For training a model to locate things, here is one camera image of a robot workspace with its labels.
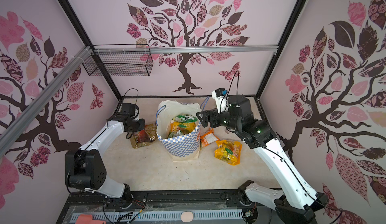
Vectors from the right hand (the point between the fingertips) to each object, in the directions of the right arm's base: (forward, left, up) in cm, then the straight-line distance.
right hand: (205, 110), depth 63 cm
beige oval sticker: (-34, +9, -37) cm, 51 cm away
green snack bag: (+13, +11, -23) cm, 29 cm away
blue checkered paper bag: (-8, +12, -20) cm, 24 cm away
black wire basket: (+47, +52, -3) cm, 70 cm away
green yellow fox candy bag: (+12, +15, -32) cm, 38 cm away
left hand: (+9, +38, -27) cm, 47 cm away
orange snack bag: (+5, -3, -32) cm, 32 cm away
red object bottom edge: (-34, +57, -38) cm, 77 cm away
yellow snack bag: (-6, -14, -29) cm, 33 cm away
